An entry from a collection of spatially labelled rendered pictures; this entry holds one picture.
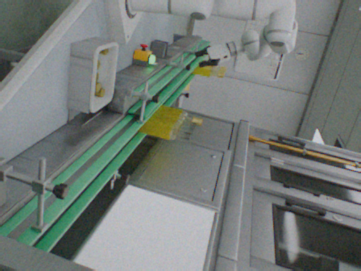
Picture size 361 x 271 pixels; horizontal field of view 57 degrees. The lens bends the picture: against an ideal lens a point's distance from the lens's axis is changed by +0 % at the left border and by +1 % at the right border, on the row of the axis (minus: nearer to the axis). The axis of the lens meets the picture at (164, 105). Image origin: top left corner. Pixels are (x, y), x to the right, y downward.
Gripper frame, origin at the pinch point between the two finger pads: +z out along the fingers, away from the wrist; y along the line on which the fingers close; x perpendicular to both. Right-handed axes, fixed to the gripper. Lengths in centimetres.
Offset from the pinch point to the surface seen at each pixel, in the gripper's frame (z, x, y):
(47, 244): 49, 34, -97
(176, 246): 25, 8, -93
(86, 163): 43, 30, -73
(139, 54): 26.9, 11.8, 2.2
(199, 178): 15, -10, -60
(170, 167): 25, -8, -53
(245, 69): -114, -360, 412
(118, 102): 36, 21, -39
